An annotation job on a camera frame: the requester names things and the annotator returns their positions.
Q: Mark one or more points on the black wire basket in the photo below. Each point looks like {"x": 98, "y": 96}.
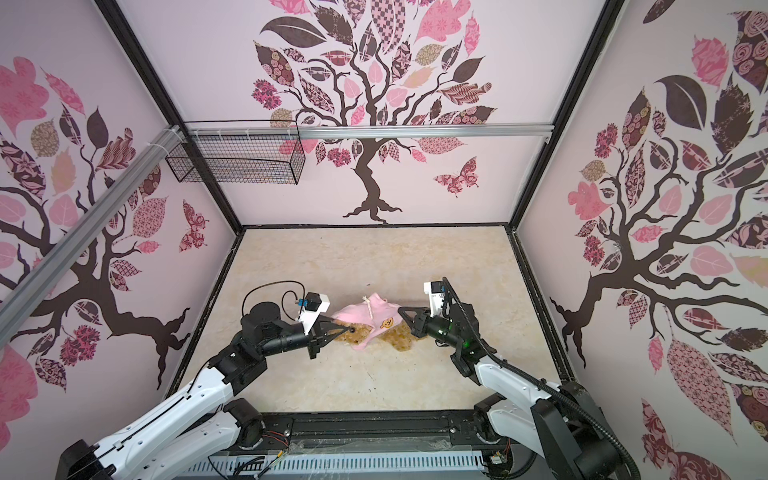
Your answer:
{"x": 257, "y": 152}

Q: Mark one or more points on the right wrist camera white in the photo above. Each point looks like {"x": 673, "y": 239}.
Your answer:
{"x": 436, "y": 293}

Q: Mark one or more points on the back aluminium rail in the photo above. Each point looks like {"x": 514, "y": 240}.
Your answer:
{"x": 374, "y": 132}

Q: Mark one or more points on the white slotted cable duct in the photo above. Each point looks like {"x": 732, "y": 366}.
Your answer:
{"x": 336, "y": 466}

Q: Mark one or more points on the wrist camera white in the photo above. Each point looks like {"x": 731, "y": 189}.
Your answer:
{"x": 436, "y": 293}
{"x": 311, "y": 307}

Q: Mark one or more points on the left aluminium rail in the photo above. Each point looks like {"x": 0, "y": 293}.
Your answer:
{"x": 23, "y": 300}

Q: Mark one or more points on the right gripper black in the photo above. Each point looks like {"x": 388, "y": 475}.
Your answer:
{"x": 422, "y": 322}

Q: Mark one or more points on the pink knitted bear sweater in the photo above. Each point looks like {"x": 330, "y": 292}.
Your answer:
{"x": 373, "y": 317}

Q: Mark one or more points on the brown teddy bear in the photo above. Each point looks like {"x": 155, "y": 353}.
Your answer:
{"x": 384, "y": 337}

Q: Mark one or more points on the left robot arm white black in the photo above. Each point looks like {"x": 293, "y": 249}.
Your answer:
{"x": 205, "y": 416}

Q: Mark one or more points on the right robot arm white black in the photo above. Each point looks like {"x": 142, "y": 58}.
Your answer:
{"x": 605, "y": 458}

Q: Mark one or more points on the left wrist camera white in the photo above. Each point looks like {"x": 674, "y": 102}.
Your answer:
{"x": 311, "y": 307}

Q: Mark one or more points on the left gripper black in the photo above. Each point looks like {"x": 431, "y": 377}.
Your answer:
{"x": 314, "y": 336}

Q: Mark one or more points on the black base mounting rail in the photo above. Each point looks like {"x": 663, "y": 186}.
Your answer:
{"x": 390, "y": 429}

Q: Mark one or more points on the aluminium rail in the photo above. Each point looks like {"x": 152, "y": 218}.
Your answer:
{"x": 374, "y": 132}
{"x": 23, "y": 300}

